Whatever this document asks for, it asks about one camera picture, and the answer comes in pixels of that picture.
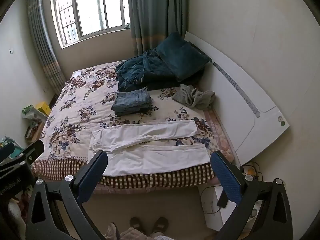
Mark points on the right slipper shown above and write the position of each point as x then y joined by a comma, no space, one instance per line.
160,226

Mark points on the green white plastic bag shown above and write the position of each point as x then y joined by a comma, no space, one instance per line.
31,113

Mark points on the dark teal velvet robe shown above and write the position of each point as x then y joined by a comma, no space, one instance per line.
145,70

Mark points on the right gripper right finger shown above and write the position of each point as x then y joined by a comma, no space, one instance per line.
274,220

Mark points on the black smartphone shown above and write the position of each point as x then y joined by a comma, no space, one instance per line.
223,200

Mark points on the slipper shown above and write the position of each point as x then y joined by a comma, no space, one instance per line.
160,226
137,224

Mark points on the white bed headboard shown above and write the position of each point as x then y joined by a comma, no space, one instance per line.
247,114

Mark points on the right grey-green curtain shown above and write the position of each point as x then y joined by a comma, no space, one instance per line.
152,21

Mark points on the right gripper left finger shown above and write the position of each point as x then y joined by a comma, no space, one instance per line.
44,220

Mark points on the white bedside cabinet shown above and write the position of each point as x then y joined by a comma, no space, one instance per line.
215,205

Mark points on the grey crumpled garment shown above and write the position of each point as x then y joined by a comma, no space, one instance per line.
193,98

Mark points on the grey-green curtain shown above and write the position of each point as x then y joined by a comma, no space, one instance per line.
152,21
43,46

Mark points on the folded blue jeans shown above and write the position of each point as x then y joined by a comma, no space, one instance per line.
132,102

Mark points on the yellow box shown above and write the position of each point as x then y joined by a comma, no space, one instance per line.
43,108

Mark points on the dark teal pillow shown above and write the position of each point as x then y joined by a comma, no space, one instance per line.
181,56

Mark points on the floral bed blanket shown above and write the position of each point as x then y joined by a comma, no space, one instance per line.
85,106

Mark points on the left slipper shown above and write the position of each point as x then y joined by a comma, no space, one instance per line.
137,224

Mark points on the window with metal frame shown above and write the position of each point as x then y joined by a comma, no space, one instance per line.
77,20

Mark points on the left grey-green curtain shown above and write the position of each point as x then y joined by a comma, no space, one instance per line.
43,46

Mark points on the white pants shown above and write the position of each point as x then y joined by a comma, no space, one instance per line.
147,148

